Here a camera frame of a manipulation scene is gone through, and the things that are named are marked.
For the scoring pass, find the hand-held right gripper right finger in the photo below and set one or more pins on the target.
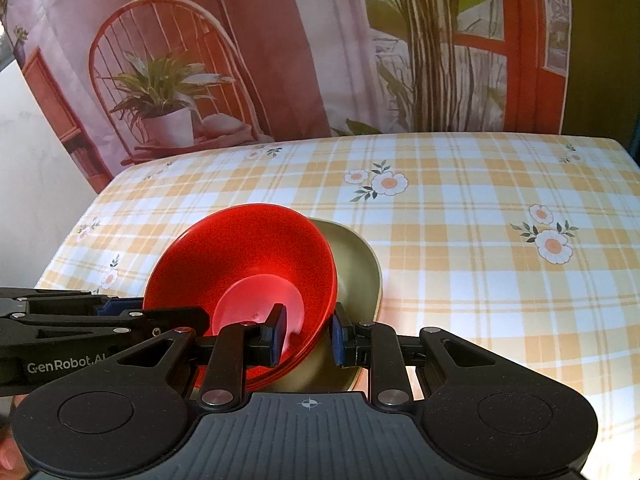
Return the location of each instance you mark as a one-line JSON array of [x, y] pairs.
[[338, 337]]

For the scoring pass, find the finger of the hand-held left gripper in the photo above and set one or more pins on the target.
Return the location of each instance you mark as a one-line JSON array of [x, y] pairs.
[[75, 330], [120, 305]]

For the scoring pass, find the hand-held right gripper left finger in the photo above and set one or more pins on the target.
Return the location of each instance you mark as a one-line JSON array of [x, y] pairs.
[[275, 336]]

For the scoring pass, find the green plastic bowl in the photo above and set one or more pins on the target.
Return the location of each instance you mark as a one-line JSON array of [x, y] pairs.
[[355, 270]]

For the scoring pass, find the red bowl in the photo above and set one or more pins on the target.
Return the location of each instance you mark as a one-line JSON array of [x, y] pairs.
[[240, 250]]

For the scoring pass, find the person's left hand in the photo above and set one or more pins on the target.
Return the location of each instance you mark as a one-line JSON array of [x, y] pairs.
[[6, 455]]

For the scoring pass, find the plaid floral tablecloth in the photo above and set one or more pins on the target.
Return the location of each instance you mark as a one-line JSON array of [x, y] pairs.
[[475, 285]]

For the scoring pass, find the printed wall cloth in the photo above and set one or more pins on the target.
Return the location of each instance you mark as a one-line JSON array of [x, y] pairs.
[[300, 50]]

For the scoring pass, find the dark teal post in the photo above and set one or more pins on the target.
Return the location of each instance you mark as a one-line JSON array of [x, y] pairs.
[[631, 142]]

